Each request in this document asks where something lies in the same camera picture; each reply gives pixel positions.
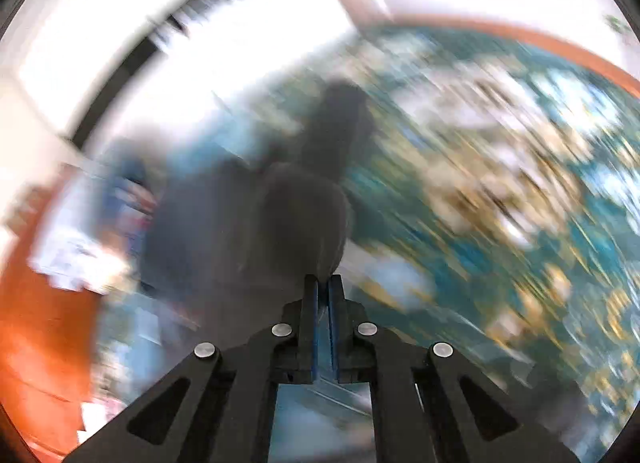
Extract white glossy wardrobe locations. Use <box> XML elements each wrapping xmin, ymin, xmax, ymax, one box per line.
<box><xmin>1</xmin><ymin>0</ymin><xmax>355</xmax><ymax>178</ymax></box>

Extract dark grey sweatpants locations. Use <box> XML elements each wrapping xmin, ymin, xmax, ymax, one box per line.
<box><xmin>140</xmin><ymin>81</ymin><xmax>374</xmax><ymax>343</ymax></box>

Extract teal floral bedspread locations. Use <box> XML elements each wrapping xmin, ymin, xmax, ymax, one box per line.
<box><xmin>98</xmin><ymin>24</ymin><xmax>640</xmax><ymax>463</ymax></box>

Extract orange wooden headboard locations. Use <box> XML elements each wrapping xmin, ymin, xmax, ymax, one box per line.
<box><xmin>1</xmin><ymin>20</ymin><xmax>639</xmax><ymax>462</ymax></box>

